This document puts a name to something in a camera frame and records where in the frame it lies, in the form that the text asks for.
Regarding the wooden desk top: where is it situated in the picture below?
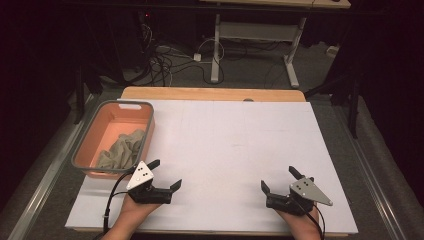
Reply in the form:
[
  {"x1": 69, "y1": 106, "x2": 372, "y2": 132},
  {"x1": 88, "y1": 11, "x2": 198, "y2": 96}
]
[{"x1": 199, "y1": 0, "x2": 352, "y2": 10}]

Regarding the grey metal floor rail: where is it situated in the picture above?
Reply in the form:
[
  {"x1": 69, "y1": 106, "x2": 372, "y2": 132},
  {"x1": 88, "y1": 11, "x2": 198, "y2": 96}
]
[
  {"x1": 7, "y1": 93, "x2": 95, "y2": 240},
  {"x1": 333, "y1": 105, "x2": 408, "y2": 240}
]

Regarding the person's left hand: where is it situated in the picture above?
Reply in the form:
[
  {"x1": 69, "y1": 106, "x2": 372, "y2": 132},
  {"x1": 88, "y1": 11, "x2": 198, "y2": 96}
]
[{"x1": 119, "y1": 194, "x2": 162, "y2": 221}]

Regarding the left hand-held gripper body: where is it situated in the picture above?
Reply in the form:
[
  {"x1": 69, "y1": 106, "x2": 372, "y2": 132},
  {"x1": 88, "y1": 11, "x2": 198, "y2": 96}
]
[{"x1": 126, "y1": 160, "x2": 174, "y2": 205}]

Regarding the tangle of black floor cables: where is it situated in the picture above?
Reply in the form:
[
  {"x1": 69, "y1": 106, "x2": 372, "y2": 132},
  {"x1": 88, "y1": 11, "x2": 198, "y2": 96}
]
[{"x1": 131, "y1": 19, "x2": 225, "y2": 88}]

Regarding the grey-beige cloth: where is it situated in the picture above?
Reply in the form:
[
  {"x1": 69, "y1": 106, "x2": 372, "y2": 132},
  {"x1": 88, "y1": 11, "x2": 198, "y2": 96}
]
[{"x1": 96, "y1": 129, "x2": 147, "y2": 170}]

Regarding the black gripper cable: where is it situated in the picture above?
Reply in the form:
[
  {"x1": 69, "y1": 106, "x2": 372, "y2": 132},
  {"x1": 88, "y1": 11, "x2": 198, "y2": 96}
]
[
  {"x1": 293, "y1": 196, "x2": 326, "y2": 240},
  {"x1": 93, "y1": 169, "x2": 137, "y2": 240}
]

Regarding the black metal stand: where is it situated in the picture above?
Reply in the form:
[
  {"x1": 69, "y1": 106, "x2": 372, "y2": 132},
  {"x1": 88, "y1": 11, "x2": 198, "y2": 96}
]
[
  {"x1": 72, "y1": 59, "x2": 104, "y2": 125},
  {"x1": 303, "y1": 49, "x2": 364, "y2": 140}
]

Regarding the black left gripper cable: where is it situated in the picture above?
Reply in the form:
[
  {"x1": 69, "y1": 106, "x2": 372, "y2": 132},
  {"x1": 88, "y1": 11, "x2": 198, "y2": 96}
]
[{"x1": 93, "y1": 169, "x2": 137, "y2": 240}]

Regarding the person's right hand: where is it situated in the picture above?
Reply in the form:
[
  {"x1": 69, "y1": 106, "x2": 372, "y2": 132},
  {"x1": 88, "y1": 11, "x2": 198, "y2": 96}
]
[{"x1": 275, "y1": 205, "x2": 320, "y2": 231}]

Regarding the white metal desk frame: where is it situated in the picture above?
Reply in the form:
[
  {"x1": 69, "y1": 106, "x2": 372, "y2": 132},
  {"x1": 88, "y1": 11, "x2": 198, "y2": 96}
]
[{"x1": 210, "y1": 13, "x2": 308, "y2": 89}]

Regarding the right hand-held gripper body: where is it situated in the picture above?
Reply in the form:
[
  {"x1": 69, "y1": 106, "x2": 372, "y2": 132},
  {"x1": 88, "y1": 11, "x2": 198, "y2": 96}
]
[{"x1": 265, "y1": 176, "x2": 334, "y2": 215}]

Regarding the orange plastic basket grey rim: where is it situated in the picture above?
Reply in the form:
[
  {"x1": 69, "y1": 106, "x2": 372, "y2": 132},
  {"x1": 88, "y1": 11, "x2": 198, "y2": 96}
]
[{"x1": 70, "y1": 100, "x2": 156, "y2": 180}]

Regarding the white paper sheet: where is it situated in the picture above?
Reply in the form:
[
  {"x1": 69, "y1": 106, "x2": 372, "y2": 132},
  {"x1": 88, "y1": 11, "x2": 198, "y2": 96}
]
[{"x1": 65, "y1": 98, "x2": 359, "y2": 234}]

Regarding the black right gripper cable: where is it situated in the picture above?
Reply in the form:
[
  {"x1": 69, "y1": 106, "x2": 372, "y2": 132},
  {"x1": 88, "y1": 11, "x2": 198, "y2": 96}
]
[{"x1": 293, "y1": 196, "x2": 326, "y2": 240}]

